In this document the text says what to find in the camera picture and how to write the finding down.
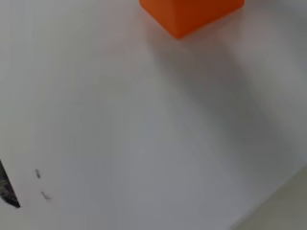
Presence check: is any orange cube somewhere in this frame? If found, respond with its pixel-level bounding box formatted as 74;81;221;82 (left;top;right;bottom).
138;0;246;40

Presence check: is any white flat book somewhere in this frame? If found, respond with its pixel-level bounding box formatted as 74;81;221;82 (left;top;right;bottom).
0;0;307;230

